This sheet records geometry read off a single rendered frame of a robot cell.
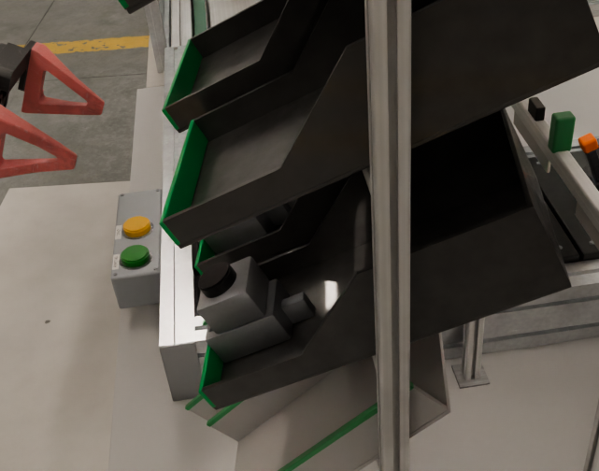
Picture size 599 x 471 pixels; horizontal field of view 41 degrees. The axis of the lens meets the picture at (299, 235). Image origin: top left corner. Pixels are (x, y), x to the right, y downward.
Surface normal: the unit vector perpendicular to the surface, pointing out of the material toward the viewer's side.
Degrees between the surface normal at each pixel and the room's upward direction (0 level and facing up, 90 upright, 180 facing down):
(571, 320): 90
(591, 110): 0
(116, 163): 0
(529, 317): 90
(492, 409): 0
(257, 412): 90
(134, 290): 90
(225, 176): 25
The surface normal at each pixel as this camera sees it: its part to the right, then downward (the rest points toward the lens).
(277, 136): -0.49, -0.70
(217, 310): -0.05, 0.61
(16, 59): 0.34, -0.74
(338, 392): -0.76, -0.54
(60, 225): -0.08, -0.79
